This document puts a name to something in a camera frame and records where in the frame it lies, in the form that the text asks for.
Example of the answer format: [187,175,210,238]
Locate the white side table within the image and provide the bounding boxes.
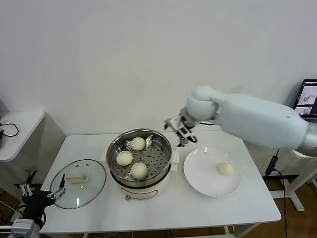
[0,111,67,209]

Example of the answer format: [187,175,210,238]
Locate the white floor cable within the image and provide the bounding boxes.
[0,200,20,214]

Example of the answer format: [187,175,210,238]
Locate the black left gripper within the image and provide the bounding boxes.
[19,170,67,219]

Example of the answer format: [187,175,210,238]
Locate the black power cable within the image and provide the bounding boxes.
[264,148,288,238]

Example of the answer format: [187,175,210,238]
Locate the white steamed baozi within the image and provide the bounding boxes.
[130,162,148,179]
[131,137,146,151]
[116,151,134,166]
[216,162,234,177]

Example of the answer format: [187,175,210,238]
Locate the grey open laptop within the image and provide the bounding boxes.
[293,79,317,122]

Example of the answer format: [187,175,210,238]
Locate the stainless steel steamer basket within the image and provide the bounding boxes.
[106,128,173,183]

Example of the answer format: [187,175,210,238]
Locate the glass lid cream handle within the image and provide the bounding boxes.
[50,159,107,209]

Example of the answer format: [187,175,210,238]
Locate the black looped cable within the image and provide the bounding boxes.
[0,121,19,137]

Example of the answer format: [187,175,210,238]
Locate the cream electric cooker pot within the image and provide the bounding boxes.
[100,146,180,201]

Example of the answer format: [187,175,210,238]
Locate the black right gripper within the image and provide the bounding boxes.
[177,114,199,147]

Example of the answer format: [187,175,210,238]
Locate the white round plate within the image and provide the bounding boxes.
[183,147,242,198]

